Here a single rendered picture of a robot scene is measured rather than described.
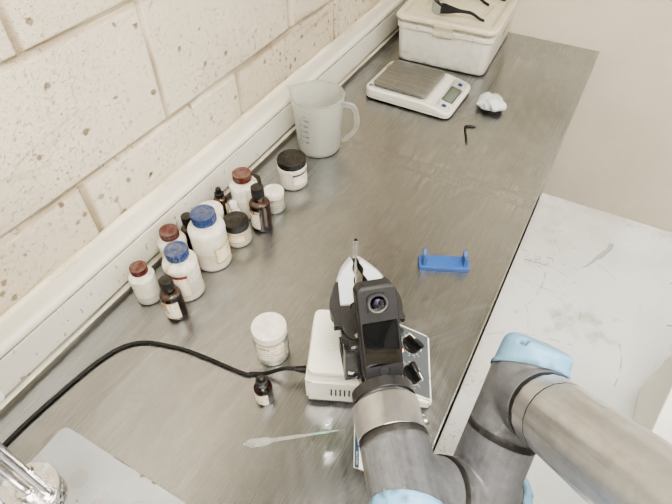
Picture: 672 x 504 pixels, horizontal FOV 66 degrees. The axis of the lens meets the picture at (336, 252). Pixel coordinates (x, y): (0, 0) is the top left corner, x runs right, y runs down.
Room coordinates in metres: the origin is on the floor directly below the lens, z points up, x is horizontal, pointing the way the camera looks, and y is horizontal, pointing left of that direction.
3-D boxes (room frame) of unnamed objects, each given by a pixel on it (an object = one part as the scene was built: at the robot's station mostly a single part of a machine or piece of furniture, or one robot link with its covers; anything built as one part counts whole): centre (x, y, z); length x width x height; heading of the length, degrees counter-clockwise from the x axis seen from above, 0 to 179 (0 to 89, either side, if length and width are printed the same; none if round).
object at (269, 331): (0.49, 0.11, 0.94); 0.06 x 0.06 x 0.08
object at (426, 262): (0.70, -0.22, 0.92); 0.10 x 0.03 x 0.04; 86
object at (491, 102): (1.29, -0.43, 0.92); 0.08 x 0.08 x 0.04; 60
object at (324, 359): (0.46, -0.02, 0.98); 0.12 x 0.12 x 0.01; 85
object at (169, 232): (0.70, 0.32, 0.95); 0.06 x 0.06 x 0.10
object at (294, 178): (0.96, 0.10, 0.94); 0.07 x 0.07 x 0.07
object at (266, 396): (0.41, 0.12, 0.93); 0.03 x 0.03 x 0.07
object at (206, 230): (0.72, 0.25, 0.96); 0.07 x 0.07 x 0.13
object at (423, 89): (1.36, -0.24, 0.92); 0.26 x 0.19 x 0.05; 60
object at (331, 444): (0.34, 0.01, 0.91); 0.06 x 0.06 x 0.02
